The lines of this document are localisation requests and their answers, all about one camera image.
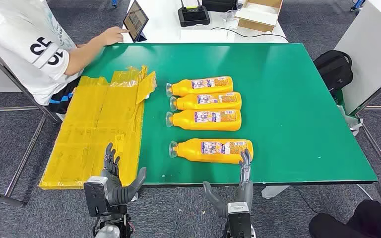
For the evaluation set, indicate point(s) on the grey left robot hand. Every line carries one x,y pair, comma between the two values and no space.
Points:
115,190

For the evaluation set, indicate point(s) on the clear plastic bag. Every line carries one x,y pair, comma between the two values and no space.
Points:
230,18

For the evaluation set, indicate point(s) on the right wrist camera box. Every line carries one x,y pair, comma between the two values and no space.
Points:
239,220

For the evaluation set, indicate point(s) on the person's right hand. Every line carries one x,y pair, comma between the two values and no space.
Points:
113,35

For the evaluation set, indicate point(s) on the black case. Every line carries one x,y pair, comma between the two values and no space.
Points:
219,5

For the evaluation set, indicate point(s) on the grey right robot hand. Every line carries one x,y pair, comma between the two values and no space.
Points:
244,192

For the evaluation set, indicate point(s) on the white table panel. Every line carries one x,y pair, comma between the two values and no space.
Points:
368,49

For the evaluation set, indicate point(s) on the green bag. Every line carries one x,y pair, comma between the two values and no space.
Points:
340,100

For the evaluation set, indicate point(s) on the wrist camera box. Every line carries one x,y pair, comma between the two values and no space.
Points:
95,195
239,220

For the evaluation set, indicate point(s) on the white table leg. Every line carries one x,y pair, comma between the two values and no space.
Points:
274,192

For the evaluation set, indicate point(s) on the orange detergent bottle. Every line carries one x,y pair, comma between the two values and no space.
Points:
187,102
184,121
182,88
190,151

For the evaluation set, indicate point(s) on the metal table frame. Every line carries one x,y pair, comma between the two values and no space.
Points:
380,154

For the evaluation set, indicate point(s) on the white plastic wrapping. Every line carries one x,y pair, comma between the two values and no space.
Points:
352,121

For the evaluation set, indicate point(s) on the blue wheeled base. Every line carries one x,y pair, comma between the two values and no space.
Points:
114,3
357,4

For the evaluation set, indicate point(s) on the open cardboard box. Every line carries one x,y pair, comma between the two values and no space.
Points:
259,18

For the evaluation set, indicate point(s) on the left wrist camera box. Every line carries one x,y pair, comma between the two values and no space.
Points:
95,195

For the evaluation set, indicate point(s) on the person's right forearm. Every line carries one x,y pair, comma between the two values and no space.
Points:
85,54

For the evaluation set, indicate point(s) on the black router with antennas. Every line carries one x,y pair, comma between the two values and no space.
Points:
193,16

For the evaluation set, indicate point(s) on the person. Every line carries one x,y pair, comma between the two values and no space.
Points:
16,42
368,220

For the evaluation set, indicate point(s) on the black backpack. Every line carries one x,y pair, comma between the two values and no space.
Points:
333,69

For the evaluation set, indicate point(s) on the black tablet on stand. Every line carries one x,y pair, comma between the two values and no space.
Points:
135,20

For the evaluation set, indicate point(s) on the metal chair frame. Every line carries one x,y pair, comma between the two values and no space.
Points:
6,108

